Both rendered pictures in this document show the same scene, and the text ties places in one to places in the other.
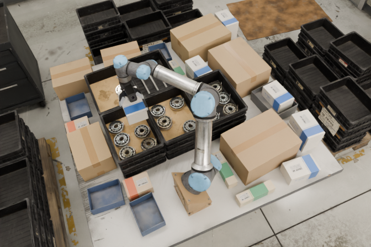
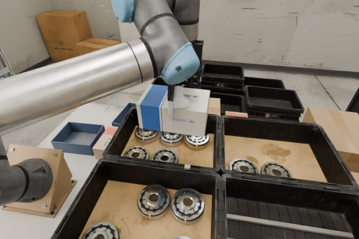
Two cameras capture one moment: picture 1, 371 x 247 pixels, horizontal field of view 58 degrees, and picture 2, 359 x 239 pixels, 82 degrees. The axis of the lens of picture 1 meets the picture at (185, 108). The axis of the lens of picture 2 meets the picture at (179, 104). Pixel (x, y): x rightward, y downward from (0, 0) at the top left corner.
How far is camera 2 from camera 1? 1.96 m
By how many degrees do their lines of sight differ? 79
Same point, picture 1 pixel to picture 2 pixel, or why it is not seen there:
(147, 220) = (79, 139)
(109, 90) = (287, 161)
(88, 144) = not seen: hidden behind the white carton
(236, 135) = not seen: outside the picture
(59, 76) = (333, 116)
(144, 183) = (104, 143)
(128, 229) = not seen: hidden behind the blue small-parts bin
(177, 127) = (129, 222)
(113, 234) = (100, 116)
